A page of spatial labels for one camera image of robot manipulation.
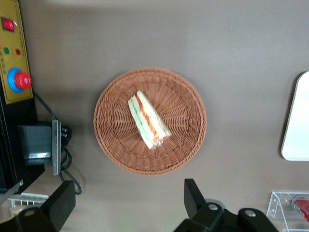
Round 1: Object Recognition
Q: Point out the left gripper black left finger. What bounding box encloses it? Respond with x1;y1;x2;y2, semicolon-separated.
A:
0;180;76;232

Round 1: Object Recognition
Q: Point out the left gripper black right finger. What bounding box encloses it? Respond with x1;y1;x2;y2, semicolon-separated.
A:
173;178;225;232

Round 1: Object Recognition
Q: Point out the triangle sandwich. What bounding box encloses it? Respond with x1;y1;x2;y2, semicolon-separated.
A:
127;90;172;150

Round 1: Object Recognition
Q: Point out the round brown wicker basket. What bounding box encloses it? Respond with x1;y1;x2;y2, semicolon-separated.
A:
93;67;208;176

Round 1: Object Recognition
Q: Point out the beige plastic tray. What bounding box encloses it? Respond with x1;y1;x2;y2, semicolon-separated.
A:
281;71;309;162

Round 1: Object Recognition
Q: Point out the clear acrylic bottle stand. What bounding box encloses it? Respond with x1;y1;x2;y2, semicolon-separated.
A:
266;190;309;232

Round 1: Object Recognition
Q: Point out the red cola bottle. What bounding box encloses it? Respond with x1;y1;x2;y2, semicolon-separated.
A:
290;196;309;216

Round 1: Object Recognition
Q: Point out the red emergency stop button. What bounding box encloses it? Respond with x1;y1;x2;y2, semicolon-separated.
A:
7;67;32;93

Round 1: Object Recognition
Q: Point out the black fryer yellow control panel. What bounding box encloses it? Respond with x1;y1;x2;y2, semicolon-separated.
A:
0;0;46;194

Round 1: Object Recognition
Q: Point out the white wire rack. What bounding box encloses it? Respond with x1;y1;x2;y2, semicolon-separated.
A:
7;191;50;209

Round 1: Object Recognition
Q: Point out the grey metal fryer rail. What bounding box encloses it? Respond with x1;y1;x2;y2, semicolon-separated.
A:
0;179;24;205

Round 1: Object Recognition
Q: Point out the black fryer power cable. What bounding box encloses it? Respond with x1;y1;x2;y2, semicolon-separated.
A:
32;90;83;195

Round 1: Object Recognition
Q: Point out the red rocker switch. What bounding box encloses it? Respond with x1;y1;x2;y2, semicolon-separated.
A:
0;17;16;32

